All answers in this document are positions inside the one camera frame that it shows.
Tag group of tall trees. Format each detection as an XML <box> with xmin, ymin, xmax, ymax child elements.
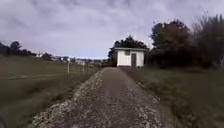
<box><xmin>146</xmin><ymin>13</ymin><xmax>224</xmax><ymax>71</ymax></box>

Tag small white building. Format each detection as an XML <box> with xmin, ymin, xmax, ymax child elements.
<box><xmin>113</xmin><ymin>47</ymin><xmax>148</xmax><ymax>69</ymax></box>

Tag fence with pale posts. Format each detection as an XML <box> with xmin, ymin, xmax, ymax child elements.
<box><xmin>65</xmin><ymin>57</ymin><xmax>101</xmax><ymax>76</ymax></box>

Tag dark grass field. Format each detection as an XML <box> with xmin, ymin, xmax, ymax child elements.
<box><xmin>0</xmin><ymin>54</ymin><xmax>103</xmax><ymax>128</ymax></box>

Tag distant buildings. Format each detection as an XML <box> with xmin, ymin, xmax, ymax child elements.
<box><xmin>34</xmin><ymin>51</ymin><xmax>104</xmax><ymax>68</ymax></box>

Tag gravel path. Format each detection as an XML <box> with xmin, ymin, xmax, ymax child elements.
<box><xmin>29</xmin><ymin>66</ymin><xmax>174</xmax><ymax>128</ymax></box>

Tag dark trees behind building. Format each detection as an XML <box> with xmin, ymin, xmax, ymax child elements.
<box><xmin>107</xmin><ymin>34</ymin><xmax>150</xmax><ymax>63</ymax></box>

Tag distant low trees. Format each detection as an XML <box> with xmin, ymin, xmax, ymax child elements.
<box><xmin>0</xmin><ymin>40</ymin><xmax>38</xmax><ymax>58</ymax></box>

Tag dark grass verge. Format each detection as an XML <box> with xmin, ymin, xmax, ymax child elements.
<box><xmin>119</xmin><ymin>65</ymin><xmax>224</xmax><ymax>128</ymax></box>

